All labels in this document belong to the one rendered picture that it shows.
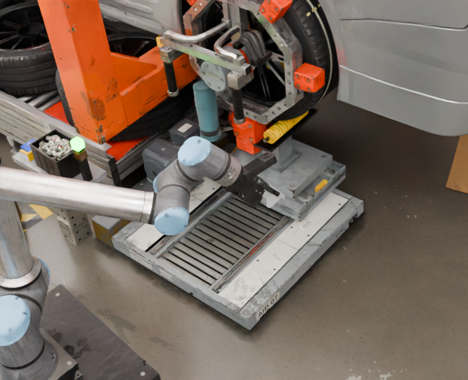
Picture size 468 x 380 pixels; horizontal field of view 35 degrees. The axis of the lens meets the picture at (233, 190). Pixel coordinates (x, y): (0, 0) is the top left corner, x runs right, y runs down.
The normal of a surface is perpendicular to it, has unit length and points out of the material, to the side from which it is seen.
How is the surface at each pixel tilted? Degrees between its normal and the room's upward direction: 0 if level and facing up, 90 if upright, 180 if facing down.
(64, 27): 90
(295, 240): 0
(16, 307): 5
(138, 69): 90
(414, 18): 90
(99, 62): 90
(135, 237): 0
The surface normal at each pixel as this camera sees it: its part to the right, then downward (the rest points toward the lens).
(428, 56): -0.62, 0.56
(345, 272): -0.10, -0.75
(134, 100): 0.77, 0.37
